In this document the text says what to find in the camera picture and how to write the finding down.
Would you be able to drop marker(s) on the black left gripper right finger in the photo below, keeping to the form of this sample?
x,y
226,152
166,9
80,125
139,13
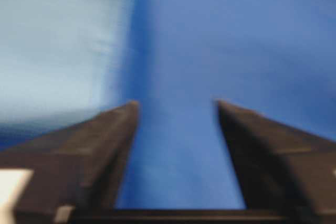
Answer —
x,y
280,167

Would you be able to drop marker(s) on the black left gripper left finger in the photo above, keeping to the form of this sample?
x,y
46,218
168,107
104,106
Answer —
x,y
80,167

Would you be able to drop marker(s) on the light blue towel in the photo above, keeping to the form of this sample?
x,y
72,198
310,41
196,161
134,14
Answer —
x,y
60,60

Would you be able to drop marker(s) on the blue table cloth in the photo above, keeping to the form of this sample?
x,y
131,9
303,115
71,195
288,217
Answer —
x,y
276,57

